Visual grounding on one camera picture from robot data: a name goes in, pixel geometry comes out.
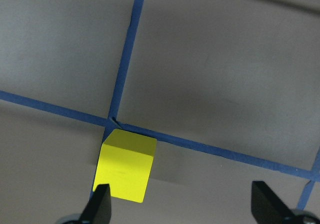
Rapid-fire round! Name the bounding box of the yellow cube block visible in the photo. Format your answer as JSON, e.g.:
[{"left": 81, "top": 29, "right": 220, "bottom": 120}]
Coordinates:
[{"left": 92, "top": 129, "right": 157, "bottom": 203}]

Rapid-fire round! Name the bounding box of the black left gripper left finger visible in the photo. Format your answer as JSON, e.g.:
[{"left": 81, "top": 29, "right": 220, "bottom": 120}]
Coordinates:
[{"left": 77, "top": 184, "right": 112, "bottom": 224}]

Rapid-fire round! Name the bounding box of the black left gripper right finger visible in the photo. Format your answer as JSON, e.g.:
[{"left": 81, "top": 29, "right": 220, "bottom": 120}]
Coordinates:
[{"left": 250, "top": 181, "right": 303, "bottom": 224}]

